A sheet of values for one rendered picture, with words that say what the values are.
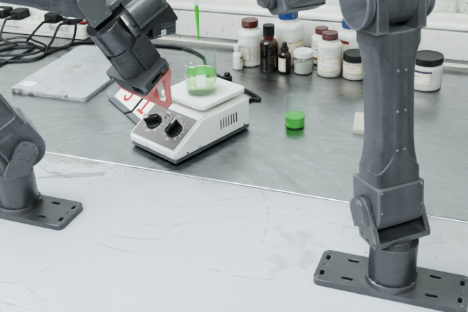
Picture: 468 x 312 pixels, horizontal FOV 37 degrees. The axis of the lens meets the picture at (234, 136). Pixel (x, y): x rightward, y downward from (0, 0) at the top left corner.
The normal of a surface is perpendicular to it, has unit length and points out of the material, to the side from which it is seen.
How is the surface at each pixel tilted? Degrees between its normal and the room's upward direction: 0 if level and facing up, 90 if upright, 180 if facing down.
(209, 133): 90
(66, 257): 0
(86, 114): 0
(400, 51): 83
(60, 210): 0
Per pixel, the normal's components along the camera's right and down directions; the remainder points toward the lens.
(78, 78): -0.04, -0.89
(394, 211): 0.37, 0.30
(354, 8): -0.93, 0.21
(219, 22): -0.36, 0.44
